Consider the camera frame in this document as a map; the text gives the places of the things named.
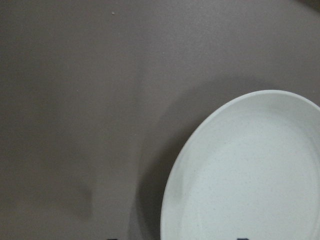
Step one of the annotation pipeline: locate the round cream plate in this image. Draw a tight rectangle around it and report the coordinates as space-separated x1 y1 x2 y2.
160 90 320 240

